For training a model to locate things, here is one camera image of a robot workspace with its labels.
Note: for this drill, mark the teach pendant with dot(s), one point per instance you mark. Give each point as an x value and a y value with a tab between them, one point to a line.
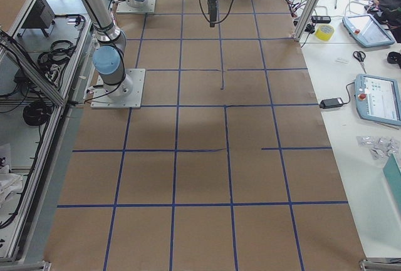
377	99
367	31

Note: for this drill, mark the upper teach pendant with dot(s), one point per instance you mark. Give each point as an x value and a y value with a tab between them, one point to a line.
367	31

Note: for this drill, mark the plastic bags of screws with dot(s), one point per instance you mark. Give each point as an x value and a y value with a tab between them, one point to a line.
380	146

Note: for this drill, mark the lower teach pendant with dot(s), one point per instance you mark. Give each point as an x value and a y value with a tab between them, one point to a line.
377	99

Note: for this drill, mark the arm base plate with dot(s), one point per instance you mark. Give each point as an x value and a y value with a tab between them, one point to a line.
127	95
136	7

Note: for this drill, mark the yellow tape roll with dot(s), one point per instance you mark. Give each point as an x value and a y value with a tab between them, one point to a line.
325	32

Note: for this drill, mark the black phone on desk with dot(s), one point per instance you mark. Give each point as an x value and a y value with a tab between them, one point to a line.
320	19

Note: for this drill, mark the black handled scissors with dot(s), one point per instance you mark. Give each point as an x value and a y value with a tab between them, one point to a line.
360	57

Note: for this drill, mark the aluminium frame post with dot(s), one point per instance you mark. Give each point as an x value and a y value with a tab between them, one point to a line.
304	18

